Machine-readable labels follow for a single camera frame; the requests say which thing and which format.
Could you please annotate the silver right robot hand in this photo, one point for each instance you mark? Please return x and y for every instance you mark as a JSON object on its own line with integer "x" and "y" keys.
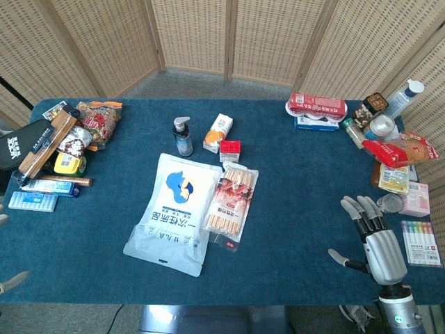
{"x": 382, "y": 247}

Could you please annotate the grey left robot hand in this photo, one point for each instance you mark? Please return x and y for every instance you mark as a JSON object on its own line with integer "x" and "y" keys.
{"x": 14, "y": 280}

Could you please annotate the chopsticks pack red label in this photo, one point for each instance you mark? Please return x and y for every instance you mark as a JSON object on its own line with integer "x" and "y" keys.
{"x": 231, "y": 199}

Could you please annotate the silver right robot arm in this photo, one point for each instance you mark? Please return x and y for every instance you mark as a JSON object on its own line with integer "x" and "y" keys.
{"x": 400, "y": 309}

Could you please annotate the white blue plastic pouch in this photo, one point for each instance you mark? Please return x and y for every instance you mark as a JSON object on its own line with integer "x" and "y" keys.
{"x": 174, "y": 215}

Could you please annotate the red patterned snack bag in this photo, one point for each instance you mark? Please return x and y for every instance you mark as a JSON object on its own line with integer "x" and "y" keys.
{"x": 101, "y": 120}

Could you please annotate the pack of coloured highlighter pens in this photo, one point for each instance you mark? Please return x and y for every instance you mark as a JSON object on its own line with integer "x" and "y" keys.
{"x": 421, "y": 243}

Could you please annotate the clear plastic cup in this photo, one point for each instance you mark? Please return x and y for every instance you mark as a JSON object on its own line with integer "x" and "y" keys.
{"x": 388, "y": 203}

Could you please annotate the pink box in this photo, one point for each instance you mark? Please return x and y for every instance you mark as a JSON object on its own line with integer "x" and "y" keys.
{"x": 416, "y": 199}

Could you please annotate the yellow and white packet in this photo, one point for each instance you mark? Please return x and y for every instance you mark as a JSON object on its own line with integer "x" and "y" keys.
{"x": 394, "y": 178}

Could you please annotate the light blue blister pack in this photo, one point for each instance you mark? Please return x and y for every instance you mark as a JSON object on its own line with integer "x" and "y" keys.
{"x": 32, "y": 202}

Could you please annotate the blue and white toothpaste box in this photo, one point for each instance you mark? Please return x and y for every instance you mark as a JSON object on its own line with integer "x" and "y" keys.
{"x": 52, "y": 188}

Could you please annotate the orange bread package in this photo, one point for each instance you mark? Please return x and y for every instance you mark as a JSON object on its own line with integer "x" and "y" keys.
{"x": 417, "y": 147}

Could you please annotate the blue table cloth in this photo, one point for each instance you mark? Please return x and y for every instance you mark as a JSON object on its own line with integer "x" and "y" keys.
{"x": 278, "y": 208}

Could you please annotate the copper coloured tube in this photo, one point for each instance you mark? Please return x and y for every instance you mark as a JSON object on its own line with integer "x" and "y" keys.
{"x": 66, "y": 181}

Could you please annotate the green capped spice jar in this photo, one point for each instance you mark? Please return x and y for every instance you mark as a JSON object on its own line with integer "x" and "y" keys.
{"x": 353, "y": 133}

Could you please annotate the white lidded round jar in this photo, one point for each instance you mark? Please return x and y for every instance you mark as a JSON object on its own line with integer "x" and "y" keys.
{"x": 382, "y": 126}

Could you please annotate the yellow tin can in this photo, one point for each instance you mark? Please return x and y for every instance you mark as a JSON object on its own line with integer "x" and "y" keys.
{"x": 69, "y": 163}

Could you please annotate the clear jar of nuts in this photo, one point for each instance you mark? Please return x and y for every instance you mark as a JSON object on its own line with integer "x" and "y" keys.
{"x": 363, "y": 117}

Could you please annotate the black Victor racket case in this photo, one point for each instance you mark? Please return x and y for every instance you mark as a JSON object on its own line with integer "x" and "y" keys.
{"x": 17, "y": 146}

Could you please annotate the blue and white flat box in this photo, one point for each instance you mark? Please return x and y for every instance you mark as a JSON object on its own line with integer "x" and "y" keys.
{"x": 314, "y": 124}

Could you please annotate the long wooden box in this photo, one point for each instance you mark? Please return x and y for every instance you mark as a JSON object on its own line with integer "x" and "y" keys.
{"x": 47, "y": 142}

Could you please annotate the dark square snack box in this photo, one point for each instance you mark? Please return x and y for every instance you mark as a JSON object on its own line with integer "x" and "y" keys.
{"x": 374, "y": 103}

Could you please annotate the clear bottle white cap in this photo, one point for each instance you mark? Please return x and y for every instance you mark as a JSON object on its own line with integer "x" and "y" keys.
{"x": 403, "y": 99}

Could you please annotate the brown and white snack pouch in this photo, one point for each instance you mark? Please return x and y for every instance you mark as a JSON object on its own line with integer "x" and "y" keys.
{"x": 74, "y": 142}

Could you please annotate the red yogurt cup multipack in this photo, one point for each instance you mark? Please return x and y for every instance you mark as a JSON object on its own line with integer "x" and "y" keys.
{"x": 316, "y": 105}

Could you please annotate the small picture card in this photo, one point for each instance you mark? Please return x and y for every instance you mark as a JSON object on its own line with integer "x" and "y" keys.
{"x": 54, "y": 108}

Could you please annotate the small red and white box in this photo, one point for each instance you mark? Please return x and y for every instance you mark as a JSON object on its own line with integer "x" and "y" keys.
{"x": 230, "y": 151}

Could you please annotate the orange and white drink carton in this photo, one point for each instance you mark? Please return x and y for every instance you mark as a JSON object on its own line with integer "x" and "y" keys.
{"x": 217, "y": 133}

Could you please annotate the dark pump dispenser bottle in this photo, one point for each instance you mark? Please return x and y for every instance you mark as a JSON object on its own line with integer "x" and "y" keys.
{"x": 182, "y": 137}

